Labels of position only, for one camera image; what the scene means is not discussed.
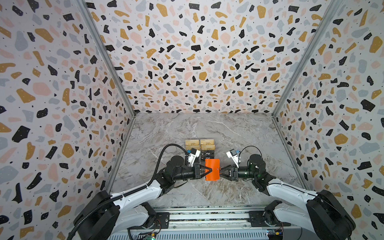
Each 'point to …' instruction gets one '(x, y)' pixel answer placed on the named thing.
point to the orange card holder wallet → (214, 164)
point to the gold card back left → (192, 142)
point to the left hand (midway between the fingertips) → (214, 170)
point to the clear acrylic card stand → (199, 161)
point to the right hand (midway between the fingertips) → (218, 173)
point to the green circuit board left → (150, 237)
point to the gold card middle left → (189, 147)
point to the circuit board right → (275, 234)
